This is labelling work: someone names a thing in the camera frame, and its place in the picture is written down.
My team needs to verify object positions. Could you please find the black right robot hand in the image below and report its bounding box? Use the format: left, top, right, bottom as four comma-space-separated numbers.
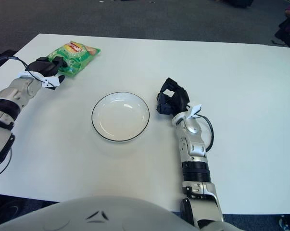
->
156, 77, 191, 116

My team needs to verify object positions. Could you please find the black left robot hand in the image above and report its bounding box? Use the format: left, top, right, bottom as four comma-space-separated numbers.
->
28, 56, 68, 91

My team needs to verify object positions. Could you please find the green chips snack bag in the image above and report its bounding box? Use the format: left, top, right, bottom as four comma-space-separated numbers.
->
46, 40, 101, 79

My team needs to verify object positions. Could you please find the white plate black rim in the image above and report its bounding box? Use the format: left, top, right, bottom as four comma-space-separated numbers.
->
91, 91, 150, 143

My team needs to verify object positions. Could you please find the black backpack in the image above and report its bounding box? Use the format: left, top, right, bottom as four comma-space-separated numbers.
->
0, 50, 15, 73

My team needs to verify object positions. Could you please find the black box on floor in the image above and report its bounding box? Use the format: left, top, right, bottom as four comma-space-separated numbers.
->
221, 0, 253, 8

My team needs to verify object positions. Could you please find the black bag beside person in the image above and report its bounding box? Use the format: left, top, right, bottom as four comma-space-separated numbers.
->
271, 18, 290, 48

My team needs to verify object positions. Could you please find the grey robot torso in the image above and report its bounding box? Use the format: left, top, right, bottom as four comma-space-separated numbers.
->
0, 196, 244, 231

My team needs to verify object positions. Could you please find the chair caster wheel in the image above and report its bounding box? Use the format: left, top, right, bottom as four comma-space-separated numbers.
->
278, 214, 290, 231

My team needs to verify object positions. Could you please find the white left wrist cable clip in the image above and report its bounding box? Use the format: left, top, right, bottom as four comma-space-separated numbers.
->
40, 75, 61, 89

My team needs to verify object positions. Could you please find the white wrist cable clip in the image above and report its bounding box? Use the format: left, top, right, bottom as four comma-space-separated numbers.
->
187, 103, 202, 119
40, 75, 61, 89

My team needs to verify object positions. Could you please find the white right wrist cable clip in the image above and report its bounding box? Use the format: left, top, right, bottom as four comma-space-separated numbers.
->
187, 103, 202, 119

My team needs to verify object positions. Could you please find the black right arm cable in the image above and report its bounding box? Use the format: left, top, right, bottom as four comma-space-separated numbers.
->
197, 115, 214, 153

